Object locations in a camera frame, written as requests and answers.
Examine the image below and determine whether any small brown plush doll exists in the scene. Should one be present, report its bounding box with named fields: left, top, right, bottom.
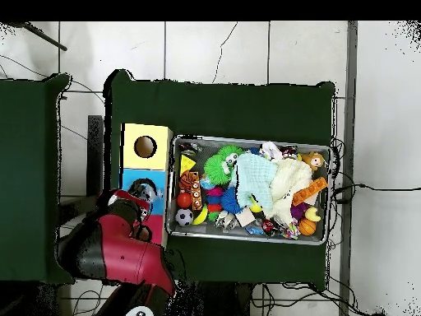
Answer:
left=301, top=151, right=327, bottom=172

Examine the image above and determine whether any small orange basketball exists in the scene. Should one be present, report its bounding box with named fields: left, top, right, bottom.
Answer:
left=298, top=218, right=317, bottom=237

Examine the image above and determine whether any cream muslin cloth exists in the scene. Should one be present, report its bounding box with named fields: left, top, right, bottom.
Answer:
left=269, top=157, right=314, bottom=226

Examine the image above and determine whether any small green spiky ball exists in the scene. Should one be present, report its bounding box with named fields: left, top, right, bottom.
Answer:
left=221, top=144, right=243, bottom=162

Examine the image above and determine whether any orange toy block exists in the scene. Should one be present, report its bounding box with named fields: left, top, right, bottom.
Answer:
left=190, top=179, right=205, bottom=211

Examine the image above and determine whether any mint green muslin cloth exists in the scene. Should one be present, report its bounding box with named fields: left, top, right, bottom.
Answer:
left=235, top=152, right=279, bottom=211

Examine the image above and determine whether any shallow clear mesh bin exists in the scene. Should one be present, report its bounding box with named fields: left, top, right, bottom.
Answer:
left=169, top=136, right=332, bottom=246

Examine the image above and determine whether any wooden box with three holes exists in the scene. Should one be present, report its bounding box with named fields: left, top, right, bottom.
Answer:
left=118, top=122, right=173, bottom=248

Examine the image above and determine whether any yellow cheese wedge toy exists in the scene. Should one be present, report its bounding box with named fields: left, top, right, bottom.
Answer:
left=180, top=153, right=197, bottom=175

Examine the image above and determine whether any black cable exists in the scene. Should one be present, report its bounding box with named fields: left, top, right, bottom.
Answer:
left=331, top=183, right=421, bottom=200

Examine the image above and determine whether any orange plastic toy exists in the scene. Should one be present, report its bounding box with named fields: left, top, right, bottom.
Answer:
left=292, top=176, right=329, bottom=207

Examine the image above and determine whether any small soccer ball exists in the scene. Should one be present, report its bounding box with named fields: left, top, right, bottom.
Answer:
left=175, top=208, right=195, bottom=228

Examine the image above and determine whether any small red ball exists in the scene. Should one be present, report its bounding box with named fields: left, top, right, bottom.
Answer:
left=176, top=192, right=193, bottom=210

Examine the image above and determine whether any large green spiky ball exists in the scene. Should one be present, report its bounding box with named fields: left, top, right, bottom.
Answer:
left=203, top=155, right=235, bottom=187

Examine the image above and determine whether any blue spiky rubber ball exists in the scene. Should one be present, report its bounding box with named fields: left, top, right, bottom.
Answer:
left=220, top=186, right=242, bottom=215

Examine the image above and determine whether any orange tiger plush toy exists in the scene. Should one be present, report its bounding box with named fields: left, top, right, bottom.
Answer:
left=179, top=170, right=198, bottom=192

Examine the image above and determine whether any green cloth side table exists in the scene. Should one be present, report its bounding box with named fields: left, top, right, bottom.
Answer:
left=0, top=73, right=72, bottom=284

